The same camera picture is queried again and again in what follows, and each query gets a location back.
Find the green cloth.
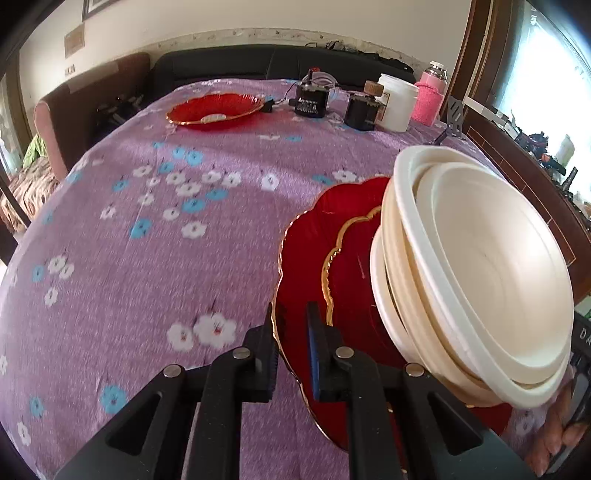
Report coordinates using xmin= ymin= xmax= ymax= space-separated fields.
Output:
xmin=23 ymin=138 xmax=49 ymax=167

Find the white plastic jar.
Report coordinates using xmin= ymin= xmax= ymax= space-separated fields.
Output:
xmin=376 ymin=73 xmax=419 ymax=132

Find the pink sleeved bottle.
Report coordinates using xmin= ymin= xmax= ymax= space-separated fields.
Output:
xmin=411 ymin=61 xmax=448 ymax=126

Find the black cylindrical motor device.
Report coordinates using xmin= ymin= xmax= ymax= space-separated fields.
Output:
xmin=290 ymin=69 xmax=331 ymax=117

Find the red gold-rimmed glass plate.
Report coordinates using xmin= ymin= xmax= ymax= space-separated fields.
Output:
xmin=166 ymin=93 xmax=266 ymax=126

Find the brown armchair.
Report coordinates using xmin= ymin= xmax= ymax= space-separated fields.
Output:
xmin=34 ymin=52 xmax=151 ymax=181

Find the black metal equipment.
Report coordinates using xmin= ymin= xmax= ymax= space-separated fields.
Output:
xmin=97 ymin=95 xmax=141 ymax=125

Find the white bottle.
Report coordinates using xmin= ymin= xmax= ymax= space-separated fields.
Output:
xmin=554 ymin=136 xmax=575 ymax=169

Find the black sofa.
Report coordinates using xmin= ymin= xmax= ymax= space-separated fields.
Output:
xmin=150 ymin=45 xmax=416 ymax=100

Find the brown patterned blanket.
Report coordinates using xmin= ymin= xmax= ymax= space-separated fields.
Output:
xmin=0 ymin=157 xmax=61 ymax=227

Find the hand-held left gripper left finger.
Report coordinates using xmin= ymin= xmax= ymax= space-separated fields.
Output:
xmin=53 ymin=302 xmax=280 ymax=480

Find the black jar with wooden lid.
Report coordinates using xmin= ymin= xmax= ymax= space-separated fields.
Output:
xmin=344 ymin=91 xmax=382 ymax=131

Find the dark cloth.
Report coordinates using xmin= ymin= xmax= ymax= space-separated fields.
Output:
xmin=323 ymin=41 xmax=414 ymax=72

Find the wall plaque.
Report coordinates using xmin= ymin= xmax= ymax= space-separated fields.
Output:
xmin=64 ymin=24 xmax=86 ymax=58

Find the dark wooden bed frame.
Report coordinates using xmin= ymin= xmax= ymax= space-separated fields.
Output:
xmin=0 ymin=171 xmax=33 ymax=259

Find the large red scalloped plate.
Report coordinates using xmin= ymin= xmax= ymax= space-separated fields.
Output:
xmin=272 ymin=176 xmax=513 ymax=453

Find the white disposable plate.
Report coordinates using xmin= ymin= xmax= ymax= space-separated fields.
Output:
xmin=369 ymin=226 xmax=509 ymax=409

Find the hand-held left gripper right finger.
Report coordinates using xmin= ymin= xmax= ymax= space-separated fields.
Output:
xmin=306 ymin=302 xmax=536 ymax=480

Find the picture frame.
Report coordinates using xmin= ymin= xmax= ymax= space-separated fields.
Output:
xmin=82 ymin=0 xmax=112 ymax=21

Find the cream disposable plate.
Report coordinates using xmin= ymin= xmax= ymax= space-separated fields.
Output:
xmin=382 ymin=185 xmax=513 ymax=407

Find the wooden door frame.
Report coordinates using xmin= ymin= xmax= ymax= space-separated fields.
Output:
xmin=450 ymin=0 xmax=509 ymax=107

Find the grey metal bracket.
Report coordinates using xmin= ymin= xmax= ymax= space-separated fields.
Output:
xmin=436 ymin=97 xmax=465 ymax=146

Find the cork lidded jar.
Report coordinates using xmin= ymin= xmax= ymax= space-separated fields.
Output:
xmin=365 ymin=80 xmax=389 ymax=121

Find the person's right hand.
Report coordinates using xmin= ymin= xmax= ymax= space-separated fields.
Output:
xmin=526 ymin=383 xmax=591 ymax=476

